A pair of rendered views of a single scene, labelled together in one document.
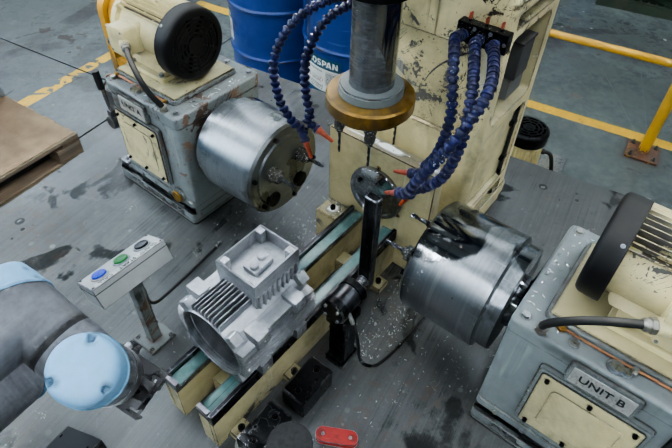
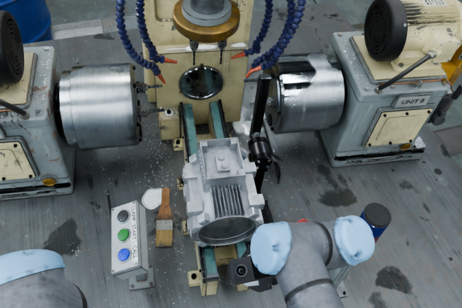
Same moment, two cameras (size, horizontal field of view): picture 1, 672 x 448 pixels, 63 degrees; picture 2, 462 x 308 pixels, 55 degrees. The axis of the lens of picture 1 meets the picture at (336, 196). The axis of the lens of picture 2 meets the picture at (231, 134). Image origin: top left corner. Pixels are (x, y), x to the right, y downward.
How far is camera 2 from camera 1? 0.71 m
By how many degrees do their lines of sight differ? 35
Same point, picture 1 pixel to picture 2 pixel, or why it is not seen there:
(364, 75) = (214, 1)
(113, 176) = not seen: outside the picture
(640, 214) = (400, 5)
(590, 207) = (274, 25)
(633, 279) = (410, 38)
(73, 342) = (347, 228)
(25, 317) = (312, 241)
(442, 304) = (313, 115)
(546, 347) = (382, 97)
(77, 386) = (367, 245)
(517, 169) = not seen: hidden behind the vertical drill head
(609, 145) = not seen: outside the picture
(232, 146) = (105, 108)
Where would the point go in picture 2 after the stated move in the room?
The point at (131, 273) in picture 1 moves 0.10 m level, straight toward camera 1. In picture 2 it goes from (141, 236) to (181, 245)
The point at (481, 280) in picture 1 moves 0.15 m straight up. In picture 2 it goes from (328, 88) to (342, 48)
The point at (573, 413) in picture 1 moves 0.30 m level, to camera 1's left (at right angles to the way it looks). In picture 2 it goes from (397, 122) to (344, 178)
